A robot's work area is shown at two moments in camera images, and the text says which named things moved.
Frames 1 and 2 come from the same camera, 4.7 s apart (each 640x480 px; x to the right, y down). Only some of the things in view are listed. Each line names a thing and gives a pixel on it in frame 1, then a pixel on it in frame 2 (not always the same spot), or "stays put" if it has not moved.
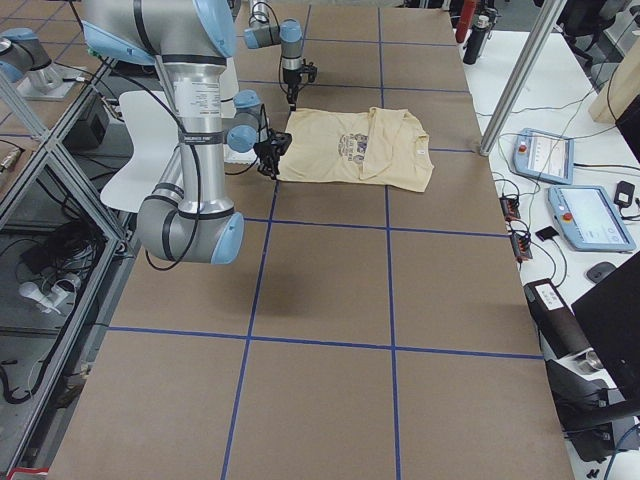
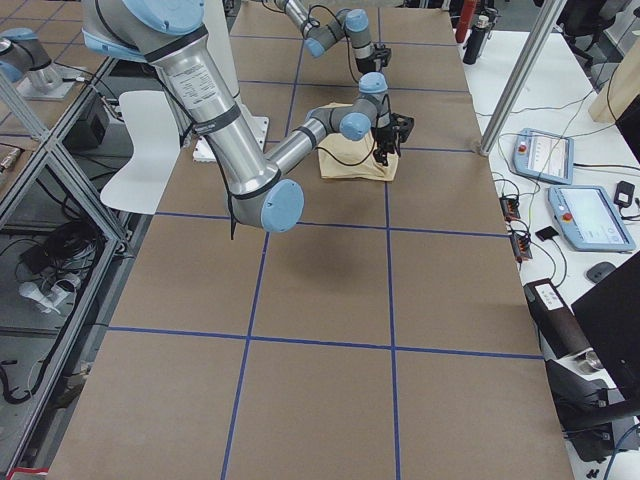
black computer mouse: [599, 270] stays put
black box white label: [559, 330] stays put
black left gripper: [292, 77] → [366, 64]
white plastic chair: [155, 134] stays put
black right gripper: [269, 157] → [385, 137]
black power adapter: [624, 194] stays put
